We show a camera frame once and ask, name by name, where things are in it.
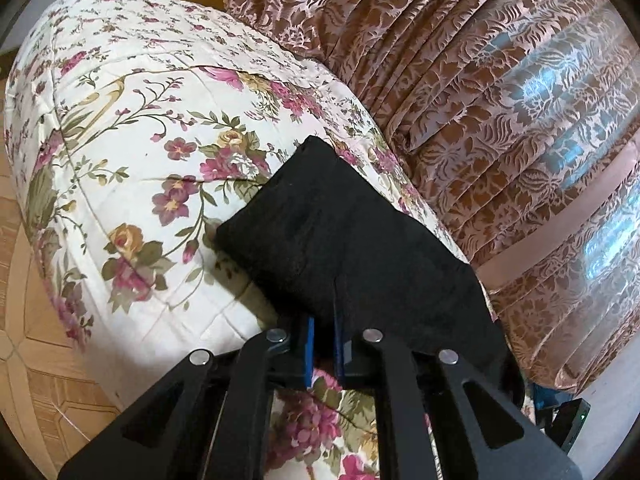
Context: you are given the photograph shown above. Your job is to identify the black embroidered pants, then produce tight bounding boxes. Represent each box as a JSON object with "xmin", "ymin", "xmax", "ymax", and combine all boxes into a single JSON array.
[{"xmin": 215, "ymin": 136, "xmax": 525, "ymax": 404}]

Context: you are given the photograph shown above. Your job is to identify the blue cloth behind bed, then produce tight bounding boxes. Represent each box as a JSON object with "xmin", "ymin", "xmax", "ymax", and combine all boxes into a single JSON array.
[{"xmin": 530, "ymin": 382, "xmax": 574, "ymax": 410}]

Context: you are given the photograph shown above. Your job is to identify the black device green light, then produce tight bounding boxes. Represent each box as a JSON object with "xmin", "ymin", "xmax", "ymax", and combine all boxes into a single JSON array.
[{"xmin": 544, "ymin": 399, "xmax": 591, "ymax": 454}]

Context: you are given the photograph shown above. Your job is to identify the floral quilt bedspread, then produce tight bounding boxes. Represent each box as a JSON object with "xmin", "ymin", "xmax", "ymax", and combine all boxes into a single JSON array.
[{"xmin": 3, "ymin": 0, "xmax": 536, "ymax": 480}]

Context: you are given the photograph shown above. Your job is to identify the pink brown floral curtain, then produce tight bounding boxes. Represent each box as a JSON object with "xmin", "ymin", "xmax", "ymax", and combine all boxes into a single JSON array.
[{"xmin": 224, "ymin": 0, "xmax": 639, "ymax": 392}]

